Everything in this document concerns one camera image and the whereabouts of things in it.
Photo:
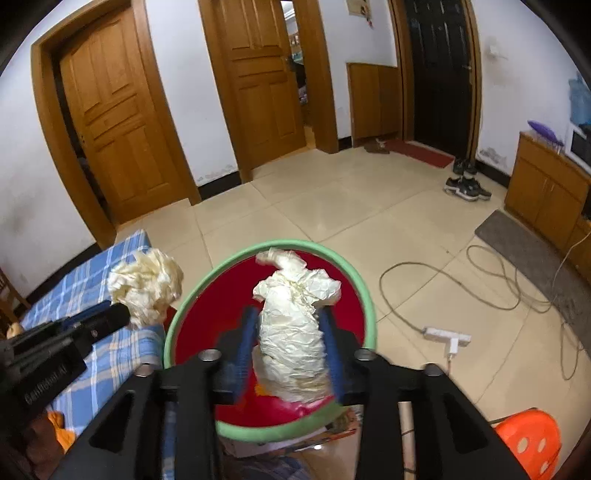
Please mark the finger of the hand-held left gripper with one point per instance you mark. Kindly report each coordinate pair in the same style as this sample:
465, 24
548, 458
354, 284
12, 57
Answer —
81, 317
108, 321

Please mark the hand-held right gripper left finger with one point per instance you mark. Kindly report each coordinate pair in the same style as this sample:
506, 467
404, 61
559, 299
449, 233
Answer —
247, 344

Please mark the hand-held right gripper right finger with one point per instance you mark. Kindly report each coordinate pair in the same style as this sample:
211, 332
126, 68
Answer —
333, 364

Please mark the green basin with red inside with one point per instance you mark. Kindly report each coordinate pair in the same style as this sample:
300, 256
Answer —
207, 323

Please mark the long cream paper wad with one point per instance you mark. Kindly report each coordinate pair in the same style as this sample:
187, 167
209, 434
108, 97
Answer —
291, 332

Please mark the round cream paper wad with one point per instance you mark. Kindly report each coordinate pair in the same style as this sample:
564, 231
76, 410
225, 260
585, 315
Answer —
143, 281

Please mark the blue plaid cloth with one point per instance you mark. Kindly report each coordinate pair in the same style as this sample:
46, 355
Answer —
69, 286

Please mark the orange object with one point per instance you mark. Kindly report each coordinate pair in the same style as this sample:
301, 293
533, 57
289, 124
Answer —
60, 427

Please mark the wooden chair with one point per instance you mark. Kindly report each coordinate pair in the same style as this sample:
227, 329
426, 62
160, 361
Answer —
11, 295

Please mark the white power strip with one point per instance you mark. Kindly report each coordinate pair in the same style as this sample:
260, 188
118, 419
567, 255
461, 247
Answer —
445, 336

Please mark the wooden panel door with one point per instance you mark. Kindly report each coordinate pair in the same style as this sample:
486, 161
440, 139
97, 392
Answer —
115, 115
263, 83

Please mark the orange dotted plastic stool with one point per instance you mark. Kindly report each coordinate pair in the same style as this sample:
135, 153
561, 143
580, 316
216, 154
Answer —
531, 434

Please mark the black white-soled sneaker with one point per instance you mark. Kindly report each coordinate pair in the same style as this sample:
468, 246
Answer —
459, 190
478, 188

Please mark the grey floor mat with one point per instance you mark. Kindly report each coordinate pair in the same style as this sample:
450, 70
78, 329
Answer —
517, 240

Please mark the brown shoes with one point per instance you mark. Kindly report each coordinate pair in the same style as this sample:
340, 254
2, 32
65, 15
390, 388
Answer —
375, 146

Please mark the red door mat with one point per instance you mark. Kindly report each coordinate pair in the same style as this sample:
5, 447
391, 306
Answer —
422, 152

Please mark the dark shoe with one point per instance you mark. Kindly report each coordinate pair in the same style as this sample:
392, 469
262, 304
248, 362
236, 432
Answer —
458, 166
471, 168

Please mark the low wooden shoe cabinet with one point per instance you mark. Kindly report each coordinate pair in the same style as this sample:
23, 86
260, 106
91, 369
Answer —
374, 101

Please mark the wooden sideboard cabinet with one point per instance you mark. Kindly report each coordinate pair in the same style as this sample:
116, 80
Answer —
540, 194

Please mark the black entrance door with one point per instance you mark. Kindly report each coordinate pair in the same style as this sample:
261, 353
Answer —
441, 78

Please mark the purple plastic object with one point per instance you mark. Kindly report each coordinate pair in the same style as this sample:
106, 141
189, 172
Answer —
542, 130

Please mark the white microwave oven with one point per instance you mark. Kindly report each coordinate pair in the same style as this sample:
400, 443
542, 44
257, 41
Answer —
581, 145

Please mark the blue water bottle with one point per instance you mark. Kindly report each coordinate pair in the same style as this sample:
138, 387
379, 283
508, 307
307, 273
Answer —
581, 101

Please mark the wall meter box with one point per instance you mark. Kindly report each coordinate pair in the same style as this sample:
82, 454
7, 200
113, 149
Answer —
359, 7

